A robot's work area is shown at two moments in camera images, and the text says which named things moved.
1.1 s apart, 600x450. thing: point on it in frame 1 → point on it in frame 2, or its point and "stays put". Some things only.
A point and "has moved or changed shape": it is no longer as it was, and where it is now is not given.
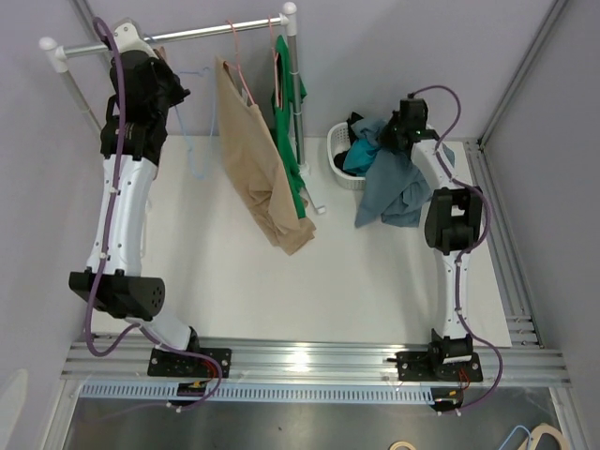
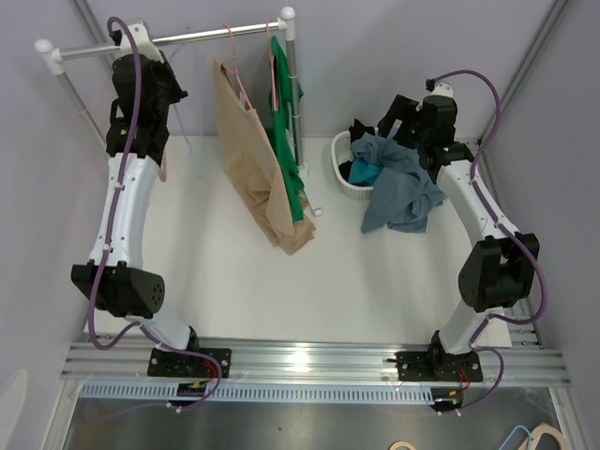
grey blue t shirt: x=393 y=188 has moved or changed shape
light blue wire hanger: x=205 y=71 → x=198 y=111
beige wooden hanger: x=161 y=53 has moved or changed shape
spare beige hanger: x=537 y=432 stays put
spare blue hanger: x=518 y=427 stays put
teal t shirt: x=360 y=157 → x=362 y=172
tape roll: x=401 y=442 stays put
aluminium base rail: x=107 y=359 stays put
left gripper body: x=171 y=91 stays put
